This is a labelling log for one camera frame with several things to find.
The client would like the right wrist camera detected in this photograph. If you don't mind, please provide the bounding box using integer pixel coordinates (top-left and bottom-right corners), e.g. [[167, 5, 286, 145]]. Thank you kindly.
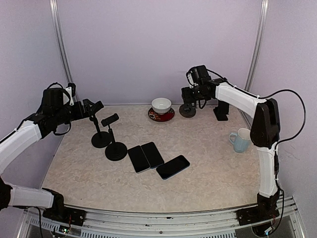
[[186, 72, 196, 88]]

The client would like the tall black phone stand rear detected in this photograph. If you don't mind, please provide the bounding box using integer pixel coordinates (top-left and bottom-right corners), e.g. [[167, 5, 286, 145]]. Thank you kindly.
[[89, 101, 110, 148]]

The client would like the red patterned saucer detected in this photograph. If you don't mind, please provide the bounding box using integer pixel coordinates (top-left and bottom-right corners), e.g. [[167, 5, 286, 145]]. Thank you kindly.
[[148, 108, 175, 122]]

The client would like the tall black phone stand front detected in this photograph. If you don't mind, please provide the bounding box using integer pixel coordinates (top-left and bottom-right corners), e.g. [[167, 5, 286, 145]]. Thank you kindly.
[[101, 113, 127, 161]]

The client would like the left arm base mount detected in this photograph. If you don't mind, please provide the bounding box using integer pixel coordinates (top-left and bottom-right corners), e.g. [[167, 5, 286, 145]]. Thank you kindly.
[[43, 207, 86, 227]]

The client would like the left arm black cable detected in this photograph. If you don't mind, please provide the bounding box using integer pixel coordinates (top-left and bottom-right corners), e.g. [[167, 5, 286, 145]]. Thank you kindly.
[[47, 81, 72, 136]]

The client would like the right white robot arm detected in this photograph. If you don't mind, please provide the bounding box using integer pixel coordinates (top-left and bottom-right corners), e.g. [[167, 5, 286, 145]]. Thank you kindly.
[[179, 65, 280, 220]]

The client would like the light blue mug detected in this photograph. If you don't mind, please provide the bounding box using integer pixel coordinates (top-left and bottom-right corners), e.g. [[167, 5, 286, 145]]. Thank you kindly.
[[228, 128, 251, 153]]

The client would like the small round-base phone stand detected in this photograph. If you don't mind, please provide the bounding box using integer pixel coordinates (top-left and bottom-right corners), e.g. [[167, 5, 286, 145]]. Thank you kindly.
[[179, 103, 197, 118]]

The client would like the tall black phone stand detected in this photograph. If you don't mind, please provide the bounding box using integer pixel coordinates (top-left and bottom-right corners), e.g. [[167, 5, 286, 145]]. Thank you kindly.
[[101, 113, 127, 161], [89, 101, 110, 148]]

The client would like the aluminium front rail frame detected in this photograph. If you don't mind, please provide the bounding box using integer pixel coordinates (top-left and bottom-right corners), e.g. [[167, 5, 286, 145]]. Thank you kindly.
[[18, 195, 305, 238]]

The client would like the black phone white edge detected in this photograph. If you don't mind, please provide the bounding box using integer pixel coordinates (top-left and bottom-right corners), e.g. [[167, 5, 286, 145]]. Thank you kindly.
[[128, 145, 150, 173]]

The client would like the left aluminium corner post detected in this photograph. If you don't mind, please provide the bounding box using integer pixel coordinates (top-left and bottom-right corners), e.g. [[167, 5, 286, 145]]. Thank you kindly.
[[49, 0, 73, 83]]

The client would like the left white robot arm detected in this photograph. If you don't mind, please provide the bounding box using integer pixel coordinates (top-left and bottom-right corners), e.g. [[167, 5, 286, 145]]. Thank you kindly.
[[0, 84, 103, 221]]

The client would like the black phone blue edge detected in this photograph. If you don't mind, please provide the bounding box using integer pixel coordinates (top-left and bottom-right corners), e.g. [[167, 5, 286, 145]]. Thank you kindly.
[[156, 155, 190, 180]]

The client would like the aluminium corner post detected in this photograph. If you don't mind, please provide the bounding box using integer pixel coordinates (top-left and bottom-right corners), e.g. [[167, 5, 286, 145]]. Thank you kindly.
[[49, 0, 73, 83], [245, 0, 269, 91]]

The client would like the white ceramic bowl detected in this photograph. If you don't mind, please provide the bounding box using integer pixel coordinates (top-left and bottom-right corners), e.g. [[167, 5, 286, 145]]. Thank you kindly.
[[151, 98, 172, 114]]

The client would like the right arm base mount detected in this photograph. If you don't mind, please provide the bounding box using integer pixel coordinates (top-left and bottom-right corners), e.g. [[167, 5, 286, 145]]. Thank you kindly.
[[236, 204, 280, 226]]

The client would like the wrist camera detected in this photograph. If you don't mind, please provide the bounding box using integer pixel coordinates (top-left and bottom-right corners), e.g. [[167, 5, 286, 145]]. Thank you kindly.
[[63, 83, 76, 106], [186, 72, 196, 88]]

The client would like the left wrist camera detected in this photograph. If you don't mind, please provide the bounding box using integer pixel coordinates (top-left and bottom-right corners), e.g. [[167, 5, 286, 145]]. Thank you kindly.
[[63, 83, 76, 106]]

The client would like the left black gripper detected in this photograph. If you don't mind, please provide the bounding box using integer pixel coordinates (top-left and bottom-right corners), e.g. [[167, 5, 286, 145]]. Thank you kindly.
[[53, 98, 96, 125]]

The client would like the right aluminium corner post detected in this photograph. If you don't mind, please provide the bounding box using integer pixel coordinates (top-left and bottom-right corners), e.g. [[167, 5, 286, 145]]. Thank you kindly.
[[245, 0, 269, 91]]

